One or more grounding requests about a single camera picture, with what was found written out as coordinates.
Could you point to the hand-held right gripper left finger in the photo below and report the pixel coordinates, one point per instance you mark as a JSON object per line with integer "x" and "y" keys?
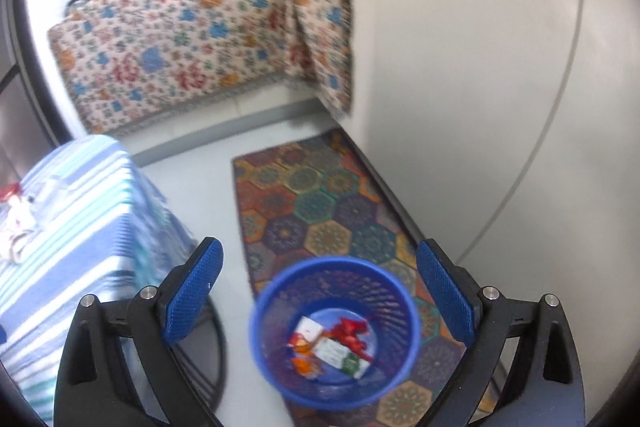
{"x": 192, "y": 292}

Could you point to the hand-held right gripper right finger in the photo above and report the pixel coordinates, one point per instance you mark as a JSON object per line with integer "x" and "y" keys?
{"x": 445, "y": 292}

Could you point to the blue plastic waste basket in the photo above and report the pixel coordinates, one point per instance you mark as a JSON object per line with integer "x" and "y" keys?
{"x": 390, "y": 307}

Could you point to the red plastic bag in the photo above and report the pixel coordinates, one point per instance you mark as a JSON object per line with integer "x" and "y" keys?
{"x": 350, "y": 332}

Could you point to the white paper wrapper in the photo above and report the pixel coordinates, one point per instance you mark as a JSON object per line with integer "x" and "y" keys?
{"x": 309, "y": 329}

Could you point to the green white milk carton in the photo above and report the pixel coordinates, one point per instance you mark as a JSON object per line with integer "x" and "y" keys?
{"x": 335, "y": 352}

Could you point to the orange snack bag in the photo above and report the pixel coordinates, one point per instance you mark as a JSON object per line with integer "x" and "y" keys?
{"x": 302, "y": 362}

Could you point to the striped tablecloth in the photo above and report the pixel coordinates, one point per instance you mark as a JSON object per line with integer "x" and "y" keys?
{"x": 75, "y": 267}

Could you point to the colourful hexagon patterned rug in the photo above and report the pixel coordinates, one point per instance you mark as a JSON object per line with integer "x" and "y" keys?
{"x": 320, "y": 207}

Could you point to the white printed packet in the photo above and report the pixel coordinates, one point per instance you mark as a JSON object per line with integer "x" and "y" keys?
{"x": 15, "y": 247}

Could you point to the white kitchen cabinet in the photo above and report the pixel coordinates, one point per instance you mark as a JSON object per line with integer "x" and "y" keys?
{"x": 475, "y": 82}

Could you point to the large printed blanket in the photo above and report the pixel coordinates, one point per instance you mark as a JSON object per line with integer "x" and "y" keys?
{"x": 165, "y": 32}

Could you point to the small printed blanket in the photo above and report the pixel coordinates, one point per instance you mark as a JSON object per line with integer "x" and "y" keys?
{"x": 320, "y": 32}

